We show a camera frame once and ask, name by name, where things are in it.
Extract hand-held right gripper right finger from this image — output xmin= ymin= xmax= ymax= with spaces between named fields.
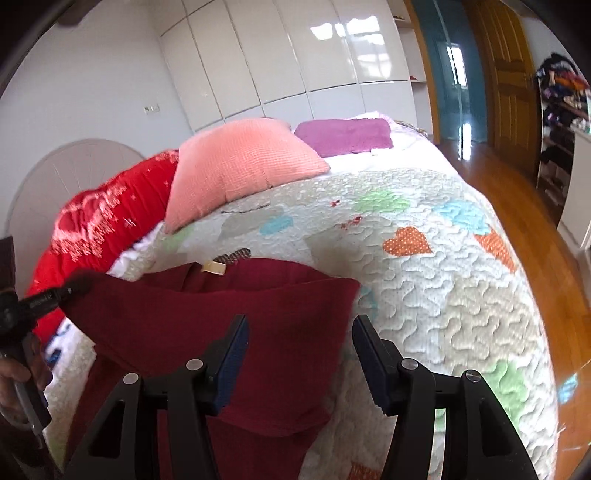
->
xmin=352 ymin=315 xmax=539 ymax=480

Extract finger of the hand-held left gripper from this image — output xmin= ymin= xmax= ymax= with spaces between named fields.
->
xmin=17 ymin=273 xmax=92 ymax=320

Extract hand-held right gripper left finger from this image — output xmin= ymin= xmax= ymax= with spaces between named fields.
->
xmin=62 ymin=314 xmax=251 ymax=480

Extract dark red knit garment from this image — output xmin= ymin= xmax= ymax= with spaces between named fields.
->
xmin=62 ymin=257 xmax=361 ymax=480

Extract person's left hand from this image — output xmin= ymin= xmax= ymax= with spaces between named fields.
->
xmin=0 ymin=356 xmax=32 ymax=418

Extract blue printed white sheet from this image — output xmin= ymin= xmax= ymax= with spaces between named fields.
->
xmin=41 ymin=320 xmax=95 ymax=370

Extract heart patterned quilt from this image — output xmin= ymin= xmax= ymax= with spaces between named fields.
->
xmin=44 ymin=168 xmax=561 ymax=480

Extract round grey headboard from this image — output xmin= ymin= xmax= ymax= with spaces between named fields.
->
xmin=4 ymin=138 xmax=146 ymax=241

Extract salmon pink pillow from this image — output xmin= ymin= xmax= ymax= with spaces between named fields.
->
xmin=165 ymin=117 xmax=331 ymax=234

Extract white bed sheet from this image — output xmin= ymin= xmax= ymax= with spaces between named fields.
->
xmin=323 ymin=111 xmax=444 ymax=174

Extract purple pillow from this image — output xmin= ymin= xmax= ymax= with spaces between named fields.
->
xmin=294 ymin=118 xmax=394 ymax=158

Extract white cabinet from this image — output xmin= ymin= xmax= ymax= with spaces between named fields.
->
xmin=556 ymin=127 xmax=591 ymax=250

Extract wooden door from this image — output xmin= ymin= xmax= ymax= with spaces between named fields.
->
xmin=466 ymin=0 xmax=541 ymax=176

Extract white glossy wardrobe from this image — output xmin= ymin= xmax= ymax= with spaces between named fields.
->
xmin=159 ymin=0 xmax=416 ymax=132

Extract open white shelf unit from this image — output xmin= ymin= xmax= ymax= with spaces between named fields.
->
xmin=392 ymin=0 xmax=437 ymax=134

